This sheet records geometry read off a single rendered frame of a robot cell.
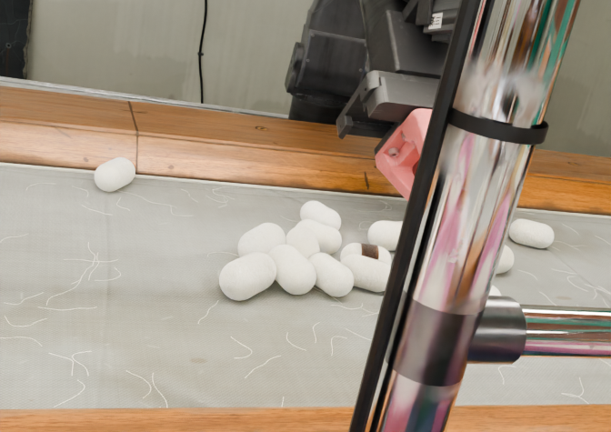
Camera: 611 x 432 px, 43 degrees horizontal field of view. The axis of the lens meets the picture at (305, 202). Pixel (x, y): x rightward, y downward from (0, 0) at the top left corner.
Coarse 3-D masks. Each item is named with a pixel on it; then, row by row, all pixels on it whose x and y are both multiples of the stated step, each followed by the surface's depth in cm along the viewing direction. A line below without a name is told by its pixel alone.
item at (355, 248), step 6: (348, 246) 48; (354, 246) 48; (360, 246) 48; (378, 246) 48; (342, 252) 48; (348, 252) 47; (354, 252) 47; (360, 252) 47; (384, 252) 48; (342, 258) 48; (384, 258) 48; (390, 258) 48; (390, 264) 48
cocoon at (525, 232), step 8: (512, 224) 59; (520, 224) 58; (528, 224) 58; (536, 224) 58; (544, 224) 58; (512, 232) 58; (520, 232) 58; (528, 232) 58; (536, 232) 58; (544, 232) 58; (552, 232) 58; (520, 240) 58; (528, 240) 58; (536, 240) 58; (544, 240) 58; (552, 240) 58
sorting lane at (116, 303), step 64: (0, 192) 49; (64, 192) 51; (128, 192) 53; (192, 192) 56; (256, 192) 58; (320, 192) 61; (0, 256) 41; (64, 256) 43; (128, 256) 44; (192, 256) 46; (576, 256) 59; (0, 320) 36; (64, 320) 37; (128, 320) 38; (192, 320) 39; (256, 320) 40; (320, 320) 42; (0, 384) 32; (64, 384) 32; (128, 384) 33; (192, 384) 34; (256, 384) 35; (320, 384) 36; (512, 384) 39; (576, 384) 41
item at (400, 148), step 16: (416, 112) 50; (400, 128) 52; (416, 128) 50; (384, 144) 54; (400, 144) 54; (416, 144) 51; (384, 160) 54; (400, 160) 54; (416, 160) 54; (400, 176) 54; (400, 192) 54
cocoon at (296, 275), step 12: (276, 252) 44; (288, 252) 44; (276, 264) 44; (288, 264) 43; (300, 264) 43; (312, 264) 44; (276, 276) 44; (288, 276) 43; (300, 276) 43; (312, 276) 43; (288, 288) 43; (300, 288) 43
